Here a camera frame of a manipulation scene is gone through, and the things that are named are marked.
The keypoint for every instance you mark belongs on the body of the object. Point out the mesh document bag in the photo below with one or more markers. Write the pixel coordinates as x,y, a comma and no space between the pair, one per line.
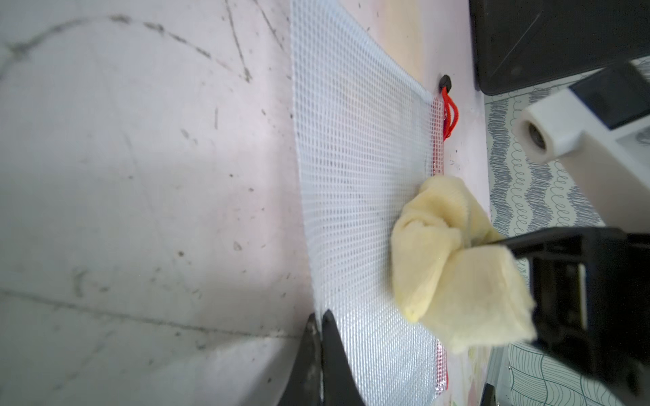
367,136

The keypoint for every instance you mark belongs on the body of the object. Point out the black plastic case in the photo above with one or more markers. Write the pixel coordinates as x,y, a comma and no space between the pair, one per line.
517,44

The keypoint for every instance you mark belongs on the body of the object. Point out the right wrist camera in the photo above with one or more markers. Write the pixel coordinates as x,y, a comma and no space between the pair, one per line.
598,130

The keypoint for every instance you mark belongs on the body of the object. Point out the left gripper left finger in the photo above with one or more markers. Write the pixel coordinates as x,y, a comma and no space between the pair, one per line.
304,385

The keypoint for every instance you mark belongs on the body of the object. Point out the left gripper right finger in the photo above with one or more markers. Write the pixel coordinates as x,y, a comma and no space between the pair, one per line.
339,386

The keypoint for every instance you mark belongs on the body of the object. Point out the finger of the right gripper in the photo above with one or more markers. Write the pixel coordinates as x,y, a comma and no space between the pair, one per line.
591,289

